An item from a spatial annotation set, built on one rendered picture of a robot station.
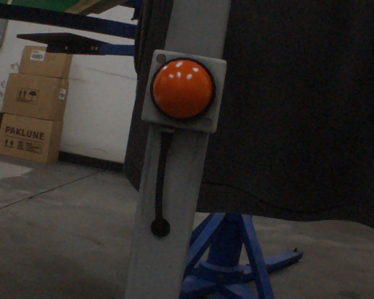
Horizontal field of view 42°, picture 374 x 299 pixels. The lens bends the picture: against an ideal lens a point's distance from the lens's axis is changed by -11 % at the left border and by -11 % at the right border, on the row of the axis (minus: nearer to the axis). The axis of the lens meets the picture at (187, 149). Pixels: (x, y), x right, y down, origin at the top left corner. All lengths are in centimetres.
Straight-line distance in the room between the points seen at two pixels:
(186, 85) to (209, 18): 7
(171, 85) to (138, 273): 14
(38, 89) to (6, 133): 57
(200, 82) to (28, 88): 488
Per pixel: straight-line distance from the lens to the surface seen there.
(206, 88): 33
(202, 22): 37
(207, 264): 203
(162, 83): 33
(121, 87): 540
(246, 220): 194
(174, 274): 38
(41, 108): 511
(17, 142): 521
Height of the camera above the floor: 63
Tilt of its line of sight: 3 degrees down
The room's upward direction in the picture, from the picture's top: 10 degrees clockwise
